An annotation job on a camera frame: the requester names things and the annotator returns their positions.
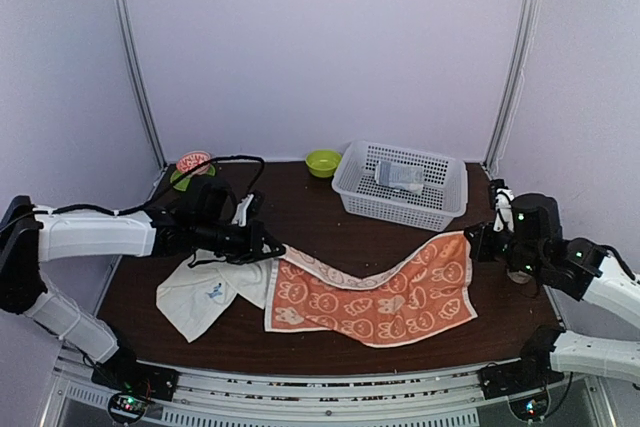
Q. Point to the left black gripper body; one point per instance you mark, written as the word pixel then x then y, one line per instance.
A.
pixel 237 248

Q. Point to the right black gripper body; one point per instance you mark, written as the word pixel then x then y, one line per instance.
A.
pixel 520 256

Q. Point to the white towel blue print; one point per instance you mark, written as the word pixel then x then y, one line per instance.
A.
pixel 193 298

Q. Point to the orange bunny pattern towel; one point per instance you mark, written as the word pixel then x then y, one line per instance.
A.
pixel 424 295

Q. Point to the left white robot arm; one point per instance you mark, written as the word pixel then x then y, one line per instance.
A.
pixel 32 235

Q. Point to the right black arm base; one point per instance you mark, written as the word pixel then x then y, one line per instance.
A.
pixel 531 371

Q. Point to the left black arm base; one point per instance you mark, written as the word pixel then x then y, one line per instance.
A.
pixel 125 373

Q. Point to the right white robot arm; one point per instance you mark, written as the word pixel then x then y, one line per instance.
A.
pixel 600 335

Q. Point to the green plate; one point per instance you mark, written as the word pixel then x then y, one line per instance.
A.
pixel 180 183

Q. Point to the beige paper cup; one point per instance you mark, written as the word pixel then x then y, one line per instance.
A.
pixel 518 277

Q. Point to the red patterned bowl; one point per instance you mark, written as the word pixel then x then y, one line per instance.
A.
pixel 195 162

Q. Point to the small green bowl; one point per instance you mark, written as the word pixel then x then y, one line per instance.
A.
pixel 323 163

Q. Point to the white plastic perforated basket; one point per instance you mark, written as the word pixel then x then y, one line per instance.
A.
pixel 444 196

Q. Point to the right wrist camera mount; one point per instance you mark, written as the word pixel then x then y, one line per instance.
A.
pixel 501 197

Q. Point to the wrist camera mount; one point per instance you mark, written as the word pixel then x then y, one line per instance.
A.
pixel 501 197
pixel 247 208

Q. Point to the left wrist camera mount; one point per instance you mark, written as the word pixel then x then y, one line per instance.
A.
pixel 247 208

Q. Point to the front aluminium rail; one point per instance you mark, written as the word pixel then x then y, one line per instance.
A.
pixel 444 397

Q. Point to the right aluminium frame post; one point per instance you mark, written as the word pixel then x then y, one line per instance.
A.
pixel 514 83

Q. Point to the aluminium frame post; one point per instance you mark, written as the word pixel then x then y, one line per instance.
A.
pixel 514 83
pixel 137 82

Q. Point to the left aluminium frame post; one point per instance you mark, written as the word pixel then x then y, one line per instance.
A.
pixel 137 82

